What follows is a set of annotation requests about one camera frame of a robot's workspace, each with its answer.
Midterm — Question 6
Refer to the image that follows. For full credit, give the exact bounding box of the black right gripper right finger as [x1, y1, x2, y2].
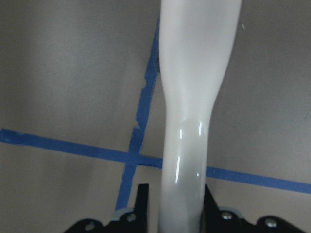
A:
[202, 184, 219, 233]

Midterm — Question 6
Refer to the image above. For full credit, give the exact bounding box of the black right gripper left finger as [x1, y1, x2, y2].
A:
[134, 183, 149, 233]

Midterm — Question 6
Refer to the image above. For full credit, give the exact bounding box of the white hand brush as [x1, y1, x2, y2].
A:
[158, 0, 242, 233]

